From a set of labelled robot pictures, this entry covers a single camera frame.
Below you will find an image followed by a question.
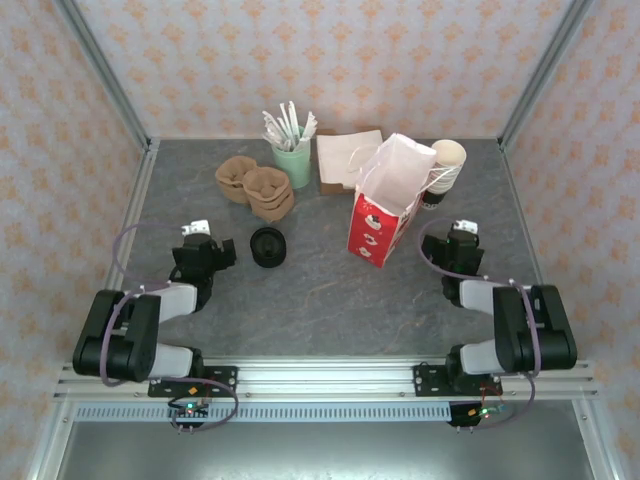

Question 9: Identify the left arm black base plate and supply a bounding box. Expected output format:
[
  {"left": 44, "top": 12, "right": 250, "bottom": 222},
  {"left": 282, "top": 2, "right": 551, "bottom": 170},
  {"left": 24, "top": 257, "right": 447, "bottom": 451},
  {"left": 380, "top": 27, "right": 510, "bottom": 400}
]
[{"left": 148, "top": 366, "right": 239, "bottom": 398}]

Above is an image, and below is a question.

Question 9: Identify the aluminium frame post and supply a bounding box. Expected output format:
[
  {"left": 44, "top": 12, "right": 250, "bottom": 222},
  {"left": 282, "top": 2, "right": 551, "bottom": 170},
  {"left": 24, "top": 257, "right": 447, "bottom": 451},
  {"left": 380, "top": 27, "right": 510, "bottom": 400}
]
[
  {"left": 498, "top": 0, "right": 596, "bottom": 150},
  {"left": 53, "top": 0, "right": 154, "bottom": 151}
]

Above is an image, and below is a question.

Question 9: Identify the stack of pulp cup carriers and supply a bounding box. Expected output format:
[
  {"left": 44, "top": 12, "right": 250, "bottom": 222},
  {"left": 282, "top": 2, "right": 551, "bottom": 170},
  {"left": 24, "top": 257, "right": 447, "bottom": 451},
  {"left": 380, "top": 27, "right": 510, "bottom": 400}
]
[{"left": 215, "top": 164, "right": 296, "bottom": 224}]

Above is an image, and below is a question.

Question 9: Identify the green straw holder cup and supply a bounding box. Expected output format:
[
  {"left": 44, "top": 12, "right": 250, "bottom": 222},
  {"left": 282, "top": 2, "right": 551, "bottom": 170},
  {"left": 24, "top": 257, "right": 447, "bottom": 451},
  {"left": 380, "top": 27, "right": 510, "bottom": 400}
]
[{"left": 271, "top": 126, "right": 312, "bottom": 190}]

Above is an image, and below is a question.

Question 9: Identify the long aluminium base rail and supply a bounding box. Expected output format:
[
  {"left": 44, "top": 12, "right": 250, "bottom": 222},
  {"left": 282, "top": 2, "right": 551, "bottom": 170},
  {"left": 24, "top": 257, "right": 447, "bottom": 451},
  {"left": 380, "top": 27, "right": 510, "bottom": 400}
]
[{"left": 54, "top": 357, "right": 599, "bottom": 401}]

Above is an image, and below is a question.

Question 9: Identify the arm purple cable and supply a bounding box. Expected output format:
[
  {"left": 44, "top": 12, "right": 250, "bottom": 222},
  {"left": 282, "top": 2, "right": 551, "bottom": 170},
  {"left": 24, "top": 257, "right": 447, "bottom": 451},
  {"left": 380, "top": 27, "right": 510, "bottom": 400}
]
[
  {"left": 101, "top": 222, "right": 240, "bottom": 435},
  {"left": 417, "top": 218, "right": 542, "bottom": 431}
]

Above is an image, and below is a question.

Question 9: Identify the small electronics board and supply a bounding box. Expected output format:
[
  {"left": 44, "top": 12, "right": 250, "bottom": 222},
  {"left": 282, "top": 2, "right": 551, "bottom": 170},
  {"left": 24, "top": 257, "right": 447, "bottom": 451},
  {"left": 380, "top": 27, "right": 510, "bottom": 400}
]
[
  {"left": 167, "top": 398, "right": 211, "bottom": 420},
  {"left": 469, "top": 403, "right": 509, "bottom": 419}
]

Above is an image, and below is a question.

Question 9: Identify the grey metal panel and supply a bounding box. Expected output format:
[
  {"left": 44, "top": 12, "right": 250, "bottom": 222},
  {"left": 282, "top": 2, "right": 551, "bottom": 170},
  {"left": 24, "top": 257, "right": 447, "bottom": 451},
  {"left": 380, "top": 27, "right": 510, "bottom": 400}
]
[{"left": 54, "top": 422, "right": 596, "bottom": 480}]

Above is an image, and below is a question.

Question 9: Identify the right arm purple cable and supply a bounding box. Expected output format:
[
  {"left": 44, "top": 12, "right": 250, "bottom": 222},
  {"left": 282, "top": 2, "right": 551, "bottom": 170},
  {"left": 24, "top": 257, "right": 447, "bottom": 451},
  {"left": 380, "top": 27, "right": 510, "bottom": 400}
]
[{"left": 417, "top": 218, "right": 542, "bottom": 431}]

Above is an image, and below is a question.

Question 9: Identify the stack of black lids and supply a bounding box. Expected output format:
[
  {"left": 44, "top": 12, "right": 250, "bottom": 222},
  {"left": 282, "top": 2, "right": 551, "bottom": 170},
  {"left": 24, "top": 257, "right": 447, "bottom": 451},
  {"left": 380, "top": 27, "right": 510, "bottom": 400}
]
[{"left": 249, "top": 234, "right": 289, "bottom": 270}]

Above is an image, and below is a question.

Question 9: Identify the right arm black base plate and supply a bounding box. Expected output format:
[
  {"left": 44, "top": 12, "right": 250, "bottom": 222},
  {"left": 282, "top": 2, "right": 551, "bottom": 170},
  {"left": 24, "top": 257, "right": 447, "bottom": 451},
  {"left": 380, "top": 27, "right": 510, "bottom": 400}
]
[{"left": 412, "top": 363, "right": 501, "bottom": 399}]

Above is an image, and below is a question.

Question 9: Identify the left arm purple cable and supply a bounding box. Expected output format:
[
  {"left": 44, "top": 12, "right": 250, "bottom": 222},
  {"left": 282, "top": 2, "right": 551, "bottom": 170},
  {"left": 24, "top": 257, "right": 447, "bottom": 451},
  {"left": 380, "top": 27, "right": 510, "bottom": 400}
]
[{"left": 101, "top": 222, "right": 240, "bottom": 435}]

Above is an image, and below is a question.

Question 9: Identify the slotted grey cable duct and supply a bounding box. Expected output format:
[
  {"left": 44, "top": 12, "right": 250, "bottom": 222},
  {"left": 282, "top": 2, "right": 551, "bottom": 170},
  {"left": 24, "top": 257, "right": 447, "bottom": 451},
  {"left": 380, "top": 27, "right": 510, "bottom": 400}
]
[{"left": 74, "top": 405, "right": 454, "bottom": 424}]

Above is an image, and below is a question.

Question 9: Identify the aluminium side rail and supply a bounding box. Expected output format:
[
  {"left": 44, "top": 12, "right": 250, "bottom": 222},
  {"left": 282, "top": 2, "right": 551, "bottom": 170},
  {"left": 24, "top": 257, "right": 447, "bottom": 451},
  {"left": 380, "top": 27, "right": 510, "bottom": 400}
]
[
  {"left": 102, "top": 138, "right": 161, "bottom": 291},
  {"left": 498, "top": 139, "right": 546, "bottom": 289}
]

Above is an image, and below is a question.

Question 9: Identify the aluminium frame leg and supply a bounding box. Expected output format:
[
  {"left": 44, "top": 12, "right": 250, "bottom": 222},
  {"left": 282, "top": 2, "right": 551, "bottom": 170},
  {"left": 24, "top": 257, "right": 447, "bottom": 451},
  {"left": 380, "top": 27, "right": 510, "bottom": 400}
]
[
  {"left": 27, "top": 399, "right": 76, "bottom": 480},
  {"left": 572, "top": 399, "right": 617, "bottom": 480}
]

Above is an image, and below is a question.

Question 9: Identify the brown pulp cup carrier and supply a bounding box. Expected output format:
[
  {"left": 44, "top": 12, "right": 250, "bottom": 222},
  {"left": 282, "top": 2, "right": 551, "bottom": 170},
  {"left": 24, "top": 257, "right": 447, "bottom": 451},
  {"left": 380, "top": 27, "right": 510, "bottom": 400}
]
[{"left": 214, "top": 155, "right": 292, "bottom": 204}]

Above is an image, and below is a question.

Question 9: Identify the red and white paper bag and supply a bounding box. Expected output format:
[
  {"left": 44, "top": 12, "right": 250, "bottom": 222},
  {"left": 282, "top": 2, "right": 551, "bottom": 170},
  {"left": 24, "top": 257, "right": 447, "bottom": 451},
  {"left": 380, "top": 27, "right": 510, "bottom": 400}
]
[{"left": 347, "top": 132, "right": 459, "bottom": 270}]

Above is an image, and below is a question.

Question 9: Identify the stack of paper cups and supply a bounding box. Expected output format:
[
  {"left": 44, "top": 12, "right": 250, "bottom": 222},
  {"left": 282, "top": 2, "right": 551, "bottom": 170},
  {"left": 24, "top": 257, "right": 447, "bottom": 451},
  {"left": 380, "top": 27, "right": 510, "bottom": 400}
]
[{"left": 421, "top": 149, "right": 464, "bottom": 212}]

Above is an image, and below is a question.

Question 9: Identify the black plastic cup lid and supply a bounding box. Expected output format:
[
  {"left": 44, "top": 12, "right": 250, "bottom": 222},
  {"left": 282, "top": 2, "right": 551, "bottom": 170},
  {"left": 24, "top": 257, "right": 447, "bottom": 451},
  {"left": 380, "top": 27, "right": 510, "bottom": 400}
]
[{"left": 251, "top": 227, "right": 287, "bottom": 261}]

